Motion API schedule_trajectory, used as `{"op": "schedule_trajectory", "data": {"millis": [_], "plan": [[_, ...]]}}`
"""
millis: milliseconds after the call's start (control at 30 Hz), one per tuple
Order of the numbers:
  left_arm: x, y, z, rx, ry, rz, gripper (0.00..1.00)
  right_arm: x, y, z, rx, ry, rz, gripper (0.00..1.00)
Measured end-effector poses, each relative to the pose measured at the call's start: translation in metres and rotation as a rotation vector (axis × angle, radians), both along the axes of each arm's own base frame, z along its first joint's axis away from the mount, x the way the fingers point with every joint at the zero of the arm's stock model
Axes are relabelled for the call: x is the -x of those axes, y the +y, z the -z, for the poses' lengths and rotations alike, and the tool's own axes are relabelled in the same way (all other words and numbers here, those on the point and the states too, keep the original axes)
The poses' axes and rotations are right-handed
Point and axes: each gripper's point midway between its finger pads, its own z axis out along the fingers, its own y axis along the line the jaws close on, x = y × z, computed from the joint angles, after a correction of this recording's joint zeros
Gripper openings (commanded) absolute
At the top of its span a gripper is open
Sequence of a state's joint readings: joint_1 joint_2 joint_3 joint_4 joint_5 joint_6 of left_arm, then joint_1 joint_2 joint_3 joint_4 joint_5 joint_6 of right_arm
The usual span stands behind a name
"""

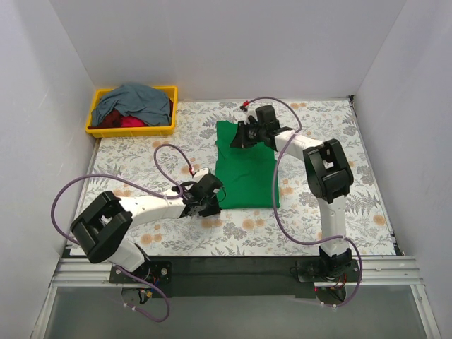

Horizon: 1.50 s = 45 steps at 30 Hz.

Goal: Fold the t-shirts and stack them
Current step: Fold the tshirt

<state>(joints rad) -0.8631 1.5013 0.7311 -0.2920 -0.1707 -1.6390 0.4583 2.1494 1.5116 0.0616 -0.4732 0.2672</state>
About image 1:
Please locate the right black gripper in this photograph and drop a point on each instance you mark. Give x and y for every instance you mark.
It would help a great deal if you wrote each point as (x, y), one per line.
(248, 131)

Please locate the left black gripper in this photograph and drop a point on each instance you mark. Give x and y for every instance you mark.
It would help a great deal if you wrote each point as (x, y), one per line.
(203, 205)

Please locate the green t-shirt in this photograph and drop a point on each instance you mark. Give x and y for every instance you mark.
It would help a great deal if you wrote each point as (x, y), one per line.
(246, 174)

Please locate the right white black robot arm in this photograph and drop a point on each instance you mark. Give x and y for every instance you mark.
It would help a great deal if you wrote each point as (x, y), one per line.
(329, 178)

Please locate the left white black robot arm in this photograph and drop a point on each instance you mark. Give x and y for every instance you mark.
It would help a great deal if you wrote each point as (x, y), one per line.
(101, 228)

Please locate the floral patterned table mat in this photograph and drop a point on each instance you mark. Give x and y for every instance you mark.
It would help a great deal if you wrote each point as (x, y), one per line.
(129, 166)

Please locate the yellow plastic bin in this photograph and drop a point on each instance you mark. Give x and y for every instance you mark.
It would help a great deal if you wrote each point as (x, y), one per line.
(170, 90)

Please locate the grey-blue t-shirt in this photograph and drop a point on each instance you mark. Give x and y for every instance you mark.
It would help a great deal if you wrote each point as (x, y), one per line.
(136, 90)

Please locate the magenta t-shirt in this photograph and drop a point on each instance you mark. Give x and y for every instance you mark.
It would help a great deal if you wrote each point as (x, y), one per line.
(132, 122)

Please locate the dark red t-shirt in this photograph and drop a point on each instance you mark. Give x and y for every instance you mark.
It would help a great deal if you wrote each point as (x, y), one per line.
(109, 120)

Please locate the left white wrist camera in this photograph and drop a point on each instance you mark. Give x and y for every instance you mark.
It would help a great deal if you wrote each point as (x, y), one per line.
(199, 173)

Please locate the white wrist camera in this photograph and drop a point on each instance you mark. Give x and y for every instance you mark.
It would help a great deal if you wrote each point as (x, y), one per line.
(250, 114)
(199, 173)

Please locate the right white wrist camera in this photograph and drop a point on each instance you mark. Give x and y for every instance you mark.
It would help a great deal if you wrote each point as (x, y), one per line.
(250, 114)

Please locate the aluminium frame rail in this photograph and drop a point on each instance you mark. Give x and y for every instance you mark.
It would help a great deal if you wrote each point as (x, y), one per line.
(238, 297)

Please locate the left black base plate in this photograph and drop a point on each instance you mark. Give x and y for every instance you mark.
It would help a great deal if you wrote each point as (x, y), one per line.
(154, 272)

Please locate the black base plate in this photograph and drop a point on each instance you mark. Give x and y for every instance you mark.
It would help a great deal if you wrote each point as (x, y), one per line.
(314, 270)
(154, 272)

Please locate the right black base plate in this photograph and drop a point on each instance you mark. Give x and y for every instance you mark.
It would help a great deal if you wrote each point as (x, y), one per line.
(314, 270)

